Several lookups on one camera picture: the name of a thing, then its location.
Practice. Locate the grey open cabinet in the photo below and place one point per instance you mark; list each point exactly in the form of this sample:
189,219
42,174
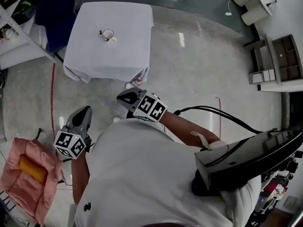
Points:
279,60

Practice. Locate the orange pillow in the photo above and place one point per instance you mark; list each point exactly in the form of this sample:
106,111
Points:
33,169

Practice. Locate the white metal shelf rack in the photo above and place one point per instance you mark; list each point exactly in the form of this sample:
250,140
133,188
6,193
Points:
16,39

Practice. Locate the table with white tablecloth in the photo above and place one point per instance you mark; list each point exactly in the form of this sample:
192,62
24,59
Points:
111,41

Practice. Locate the pink padded cushion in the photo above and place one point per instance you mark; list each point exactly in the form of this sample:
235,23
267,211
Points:
14,185

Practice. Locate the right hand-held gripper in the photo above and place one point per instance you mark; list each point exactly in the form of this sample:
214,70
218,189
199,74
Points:
150,107

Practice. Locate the blue chair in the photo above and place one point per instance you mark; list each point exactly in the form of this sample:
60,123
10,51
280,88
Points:
55,18

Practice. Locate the white mug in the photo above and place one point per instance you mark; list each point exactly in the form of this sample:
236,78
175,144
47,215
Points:
108,35

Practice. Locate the white power strip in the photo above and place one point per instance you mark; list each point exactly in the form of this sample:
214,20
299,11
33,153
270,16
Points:
228,14

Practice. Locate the person's white shirt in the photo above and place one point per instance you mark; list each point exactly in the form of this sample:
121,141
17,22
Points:
142,174

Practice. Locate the green and black bag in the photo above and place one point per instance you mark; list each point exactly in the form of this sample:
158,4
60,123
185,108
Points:
26,8

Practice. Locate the person's right forearm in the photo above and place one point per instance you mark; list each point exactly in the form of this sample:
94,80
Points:
182,126

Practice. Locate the pink and white shoes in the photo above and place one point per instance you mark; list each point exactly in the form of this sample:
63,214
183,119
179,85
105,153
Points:
136,81

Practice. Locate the person's left forearm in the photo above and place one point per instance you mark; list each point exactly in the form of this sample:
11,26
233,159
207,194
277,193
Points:
79,178

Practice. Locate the bench with electronic equipment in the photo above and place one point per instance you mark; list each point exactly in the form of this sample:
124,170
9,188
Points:
277,190

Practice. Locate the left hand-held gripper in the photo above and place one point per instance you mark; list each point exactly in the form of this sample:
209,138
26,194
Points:
68,144

